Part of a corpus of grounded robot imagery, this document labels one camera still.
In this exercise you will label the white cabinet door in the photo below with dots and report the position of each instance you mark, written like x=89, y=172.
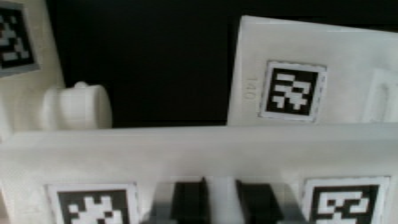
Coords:
x=315, y=74
x=81, y=175

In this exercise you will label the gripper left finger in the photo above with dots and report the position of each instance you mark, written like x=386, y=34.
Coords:
x=180, y=204

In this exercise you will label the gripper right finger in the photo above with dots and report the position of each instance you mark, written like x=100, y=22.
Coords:
x=260, y=206

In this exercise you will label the white cabinet body box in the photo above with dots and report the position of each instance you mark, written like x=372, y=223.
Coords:
x=41, y=105

